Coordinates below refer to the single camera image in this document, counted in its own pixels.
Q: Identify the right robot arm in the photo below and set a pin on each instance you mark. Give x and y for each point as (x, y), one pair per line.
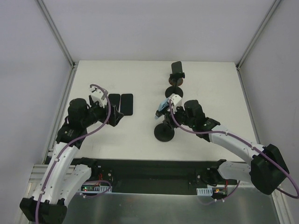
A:
(263, 166)

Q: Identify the left aluminium frame post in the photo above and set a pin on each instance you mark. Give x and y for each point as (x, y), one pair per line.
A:
(55, 32)

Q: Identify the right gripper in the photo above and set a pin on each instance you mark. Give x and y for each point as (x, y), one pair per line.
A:
(168, 119)

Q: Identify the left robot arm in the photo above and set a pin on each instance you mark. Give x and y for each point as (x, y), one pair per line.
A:
(49, 201)

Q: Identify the black phone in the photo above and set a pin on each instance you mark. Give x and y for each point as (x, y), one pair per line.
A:
(115, 100)
(127, 104)

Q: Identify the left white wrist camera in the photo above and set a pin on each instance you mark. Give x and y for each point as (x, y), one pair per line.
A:
(97, 97)

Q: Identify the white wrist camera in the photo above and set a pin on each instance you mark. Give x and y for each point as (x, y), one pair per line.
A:
(176, 101)
(97, 97)

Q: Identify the aluminium frame post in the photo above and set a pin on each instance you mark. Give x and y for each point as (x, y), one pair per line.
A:
(55, 32)
(262, 26)

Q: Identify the brown base metal phone stand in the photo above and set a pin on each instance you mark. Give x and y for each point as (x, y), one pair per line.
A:
(176, 70)

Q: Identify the left white cable duct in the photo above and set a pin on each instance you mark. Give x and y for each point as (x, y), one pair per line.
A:
(95, 189)

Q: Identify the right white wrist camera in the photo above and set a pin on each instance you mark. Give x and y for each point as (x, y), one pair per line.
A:
(176, 101)

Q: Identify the light blue phone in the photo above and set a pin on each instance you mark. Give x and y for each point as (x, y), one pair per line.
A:
(162, 109)

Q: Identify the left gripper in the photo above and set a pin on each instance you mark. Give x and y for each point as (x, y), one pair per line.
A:
(112, 115)

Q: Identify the black tall clamp phone stand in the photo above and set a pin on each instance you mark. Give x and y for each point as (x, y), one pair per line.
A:
(164, 131)

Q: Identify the white cable duct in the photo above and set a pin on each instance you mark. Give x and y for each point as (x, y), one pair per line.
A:
(95, 189)
(204, 191)

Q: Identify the right white cable duct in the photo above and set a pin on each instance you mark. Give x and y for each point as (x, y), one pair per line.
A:
(204, 191)

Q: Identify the black round base phone stand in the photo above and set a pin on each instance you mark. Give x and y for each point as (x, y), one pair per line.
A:
(174, 88)

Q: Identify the right aluminium frame post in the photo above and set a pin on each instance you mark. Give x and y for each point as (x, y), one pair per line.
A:
(262, 26)

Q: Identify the aluminium front rail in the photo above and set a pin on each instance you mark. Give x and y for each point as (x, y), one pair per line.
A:
(38, 172)

